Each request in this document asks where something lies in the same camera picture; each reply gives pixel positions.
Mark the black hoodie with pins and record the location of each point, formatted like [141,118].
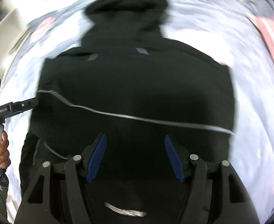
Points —
[137,86]

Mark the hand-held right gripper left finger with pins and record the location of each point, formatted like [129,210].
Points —
[97,156]

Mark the grey floral blanket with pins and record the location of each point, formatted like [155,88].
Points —
[251,98]

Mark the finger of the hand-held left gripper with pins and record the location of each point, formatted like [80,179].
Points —
[25,105]

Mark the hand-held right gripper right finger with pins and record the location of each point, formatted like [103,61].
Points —
[172,154]

